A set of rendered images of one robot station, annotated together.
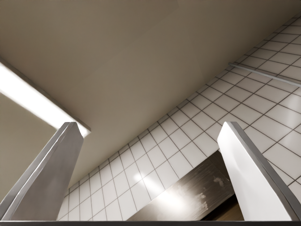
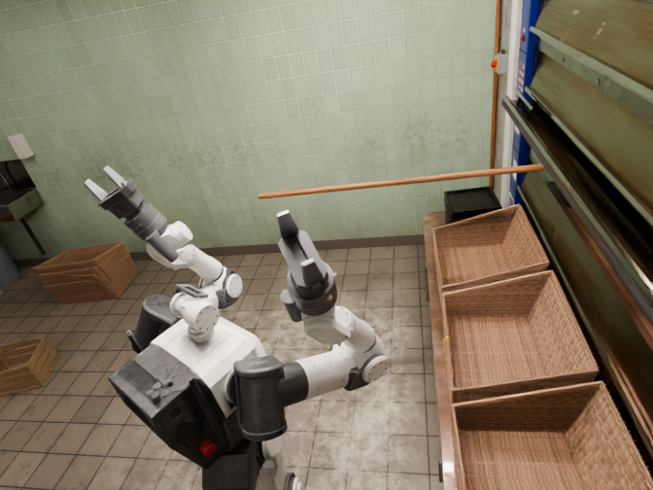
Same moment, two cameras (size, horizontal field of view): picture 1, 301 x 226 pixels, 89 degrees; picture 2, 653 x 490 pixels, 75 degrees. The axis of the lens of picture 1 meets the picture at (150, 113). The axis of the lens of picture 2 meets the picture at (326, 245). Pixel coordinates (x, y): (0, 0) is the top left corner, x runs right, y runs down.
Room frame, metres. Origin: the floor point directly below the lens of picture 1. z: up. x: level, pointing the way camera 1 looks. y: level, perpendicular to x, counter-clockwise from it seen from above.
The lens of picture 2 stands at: (0.27, -0.53, 2.08)
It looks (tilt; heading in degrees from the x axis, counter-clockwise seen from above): 32 degrees down; 105
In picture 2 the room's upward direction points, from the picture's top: 11 degrees counter-clockwise
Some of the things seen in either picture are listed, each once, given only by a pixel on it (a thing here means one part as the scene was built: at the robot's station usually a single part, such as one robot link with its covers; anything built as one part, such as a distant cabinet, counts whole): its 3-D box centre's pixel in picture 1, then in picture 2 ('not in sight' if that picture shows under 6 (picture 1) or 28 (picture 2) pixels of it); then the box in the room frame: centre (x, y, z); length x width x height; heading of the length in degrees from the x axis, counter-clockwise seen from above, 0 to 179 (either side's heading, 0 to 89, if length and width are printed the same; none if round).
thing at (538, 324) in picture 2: not in sight; (505, 338); (0.58, 0.78, 0.72); 0.56 x 0.49 x 0.28; 90
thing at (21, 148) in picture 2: not in sight; (20, 146); (-3.07, 2.51, 1.28); 0.09 x 0.09 x 0.20; 1
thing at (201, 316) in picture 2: not in sight; (196, 314); (-0.26, 0.14, 1.46); 0.10 x 0.07 x 0.09; 150
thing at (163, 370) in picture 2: not in sight; (201, 387); (-0.29, 0.09, 1.26); 0.34 x 0.30 x 0.36; 150
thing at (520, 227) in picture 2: not in sight; (482, 255); (0.57, 1.38, 0.72); 0.56 x 0.49 x 0.28; 92
